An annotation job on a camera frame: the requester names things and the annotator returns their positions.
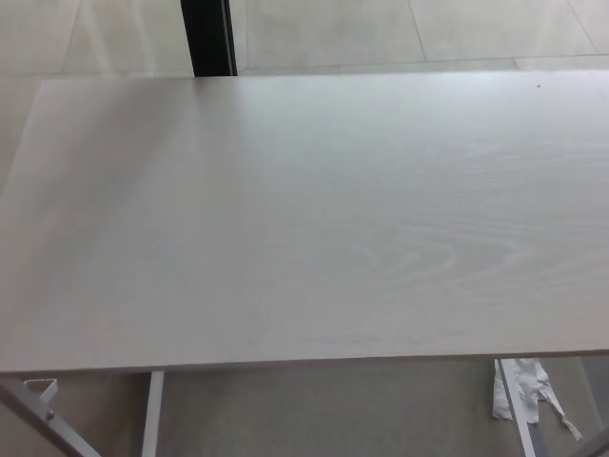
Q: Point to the white metal hook bracket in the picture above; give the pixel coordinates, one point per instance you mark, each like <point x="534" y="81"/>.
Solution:
<point x="47" y="391"/>

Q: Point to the white slanted table leg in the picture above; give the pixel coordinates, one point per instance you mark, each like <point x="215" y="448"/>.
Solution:
<point x="523" y="423"/>

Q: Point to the white crumpled paper strip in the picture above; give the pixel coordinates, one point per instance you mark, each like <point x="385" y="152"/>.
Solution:
<point x="528" y="385"/>

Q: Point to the white straight table leg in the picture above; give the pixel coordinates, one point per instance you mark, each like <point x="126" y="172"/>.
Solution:
<point x="152" y="419"/>

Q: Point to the black vertical post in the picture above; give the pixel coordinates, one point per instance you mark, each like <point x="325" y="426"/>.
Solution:
<point x="209" y="38"/>

